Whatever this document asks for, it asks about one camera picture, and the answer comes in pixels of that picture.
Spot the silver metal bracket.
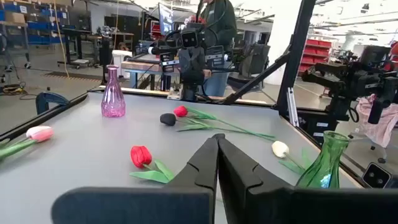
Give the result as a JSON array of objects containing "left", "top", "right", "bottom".
[{"left": 287, "top": 87, "right": 299, "bottom": 128}]

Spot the wood top workbench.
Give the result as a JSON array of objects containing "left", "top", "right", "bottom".
[{"left": 120, "top": 60, "right": 212, "bottom": 91}]

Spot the pink artificial tulip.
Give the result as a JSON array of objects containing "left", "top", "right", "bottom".
[{"left": 0, "top": 125, "right": 55, "bottom": 162}]

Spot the blue bin shelving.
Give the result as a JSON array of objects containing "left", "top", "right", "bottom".
[{"left": 0, "top": 0, "right": 71, "bottom": 46}]

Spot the pink cloth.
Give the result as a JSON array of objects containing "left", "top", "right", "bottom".
[{"left": 355, "top": 94, "right": 398, "bottom": 149}]

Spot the yellow hanging rope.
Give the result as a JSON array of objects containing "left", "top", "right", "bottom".
[{"left": 52, "top": 0, "right": 71, "bottom": 78}]

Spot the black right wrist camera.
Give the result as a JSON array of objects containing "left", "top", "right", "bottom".
[{"left": 181, "top": 29, "right": 200, "bottom": 49}]

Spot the green glass vase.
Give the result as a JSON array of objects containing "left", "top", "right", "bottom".
[{"left": 295, "top": 130, "right": 351, "bottom": 190}]

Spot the red bin shelf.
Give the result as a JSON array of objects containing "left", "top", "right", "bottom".
[{"left": 297, "top": 39, "right": 333, "bottom": 77}]

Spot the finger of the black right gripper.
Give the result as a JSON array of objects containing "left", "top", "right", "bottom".
[
  {"left": 192, "top": 51, "right": 206, "bottom": 85},
  {"left": 179, "top": 51, "right": 193, "bottom": 85}
]

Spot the black cart table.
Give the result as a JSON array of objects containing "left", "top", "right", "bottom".
[{"left": 57, "top": 27, "right": 94, "bottom": 70}]

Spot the red artificial tulip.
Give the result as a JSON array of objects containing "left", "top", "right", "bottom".
[
  {"left": 173, "top": 105, "right": 277, "bottom": 140},
  {"left": 129, "top": 145, "right": 175, "bottom": 184}
]

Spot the pink glass vase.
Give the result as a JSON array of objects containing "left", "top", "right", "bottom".
[{"left": 101, "top": 64, "right": 127, "bottom": 118}]

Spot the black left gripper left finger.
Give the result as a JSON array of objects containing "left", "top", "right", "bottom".
[{"left": 51, "top": 133, "right": 220, "bottom": 224}]

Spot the flat screen monitor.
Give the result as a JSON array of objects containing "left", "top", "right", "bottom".
[{"left": 157, "top": 2, "right": 175, "bottom": 37}]

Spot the cardboard box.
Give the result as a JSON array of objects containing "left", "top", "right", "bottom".
[{"left": 4, "top": 11, "right": 26, "bottom": 24}]

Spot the black table-level camera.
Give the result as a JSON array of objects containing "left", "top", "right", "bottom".
[{"left": 361, "top": 161, "right": 393, "bottom": 189}]

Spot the coiled floor cable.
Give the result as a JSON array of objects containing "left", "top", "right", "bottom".
[{"left": 1, "top": 82, "right": 28, "bottom": 96}]

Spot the person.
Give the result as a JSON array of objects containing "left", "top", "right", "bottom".
[{"left": 195, "top": 0, "right": 238, "bottom": 98}]

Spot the bar clamp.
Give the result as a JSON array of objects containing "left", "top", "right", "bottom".
[{"left": 35, "top": 91, "right": 70, "bottom": 115}]

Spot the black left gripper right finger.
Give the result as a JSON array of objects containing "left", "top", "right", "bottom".
[{"left": 217, "top": 133, "right": 398, "bottom": 224}]

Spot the cream artificial tulip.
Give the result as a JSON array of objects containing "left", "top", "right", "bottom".
[{"left": 271, "top": 140, "right": 313, "bottom": 175}]

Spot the white bin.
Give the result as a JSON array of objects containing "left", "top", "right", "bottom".
[{"left": 111, "top": 49, "right": 134, "bottom": 78}]

